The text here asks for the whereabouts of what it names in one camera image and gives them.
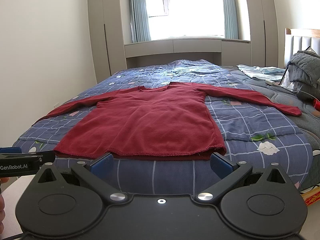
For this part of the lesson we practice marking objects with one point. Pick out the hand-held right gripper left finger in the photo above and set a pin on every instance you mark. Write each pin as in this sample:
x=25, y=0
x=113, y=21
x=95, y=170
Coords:
x=102, y=165

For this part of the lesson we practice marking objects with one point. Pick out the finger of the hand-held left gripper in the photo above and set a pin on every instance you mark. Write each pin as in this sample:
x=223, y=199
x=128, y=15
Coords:
x=47, y=157

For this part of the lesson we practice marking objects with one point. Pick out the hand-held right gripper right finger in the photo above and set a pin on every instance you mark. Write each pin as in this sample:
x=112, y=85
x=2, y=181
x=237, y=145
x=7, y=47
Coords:
x=220, y=165

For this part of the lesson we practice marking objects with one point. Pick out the red long-sleeve shirt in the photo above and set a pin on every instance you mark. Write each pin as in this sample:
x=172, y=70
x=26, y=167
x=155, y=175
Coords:
x=150, y=120

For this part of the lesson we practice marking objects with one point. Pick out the person's left hand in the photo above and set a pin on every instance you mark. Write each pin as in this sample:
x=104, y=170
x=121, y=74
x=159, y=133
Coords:
x=1, y=212

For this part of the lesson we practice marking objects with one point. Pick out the blue checked floral quilt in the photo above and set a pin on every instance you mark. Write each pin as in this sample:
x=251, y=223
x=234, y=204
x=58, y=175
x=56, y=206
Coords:
x=250, y=120

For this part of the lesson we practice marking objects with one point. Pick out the red patterned box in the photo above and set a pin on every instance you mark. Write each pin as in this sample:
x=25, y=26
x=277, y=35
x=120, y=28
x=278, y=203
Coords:
x=312, y=197

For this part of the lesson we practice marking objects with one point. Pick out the white charger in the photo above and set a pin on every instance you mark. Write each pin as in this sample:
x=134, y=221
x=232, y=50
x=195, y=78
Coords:
x=271, y=82

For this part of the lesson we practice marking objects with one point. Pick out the light blue patterned cloth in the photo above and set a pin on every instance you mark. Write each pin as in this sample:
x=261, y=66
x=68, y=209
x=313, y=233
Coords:
x=252, y=71

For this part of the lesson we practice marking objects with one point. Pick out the small red object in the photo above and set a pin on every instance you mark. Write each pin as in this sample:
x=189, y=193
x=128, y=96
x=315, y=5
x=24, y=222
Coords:
x=317, y=104

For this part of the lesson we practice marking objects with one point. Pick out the beige headboard shelf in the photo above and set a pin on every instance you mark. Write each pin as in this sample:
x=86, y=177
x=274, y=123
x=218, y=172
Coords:
x=195, y=46

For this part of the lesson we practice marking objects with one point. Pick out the grey folded blanket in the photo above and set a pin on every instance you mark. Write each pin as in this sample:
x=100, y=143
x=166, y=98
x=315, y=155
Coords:
x=302, y=67

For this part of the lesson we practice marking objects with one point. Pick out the beige wardrobe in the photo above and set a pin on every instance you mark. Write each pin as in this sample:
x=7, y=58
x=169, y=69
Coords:
x=262, y=25
x=105, y=30

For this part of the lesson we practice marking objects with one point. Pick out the grey padded wooden headboard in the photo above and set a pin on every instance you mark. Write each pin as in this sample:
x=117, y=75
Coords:
x=300, y=43

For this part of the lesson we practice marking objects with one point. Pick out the light blue curtain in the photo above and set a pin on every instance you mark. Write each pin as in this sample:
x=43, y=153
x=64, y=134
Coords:
x=140, y=10
x=229, y=7

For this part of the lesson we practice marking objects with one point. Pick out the window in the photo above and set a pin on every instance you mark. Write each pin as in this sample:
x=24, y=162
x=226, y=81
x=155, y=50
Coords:
x=190, y=5

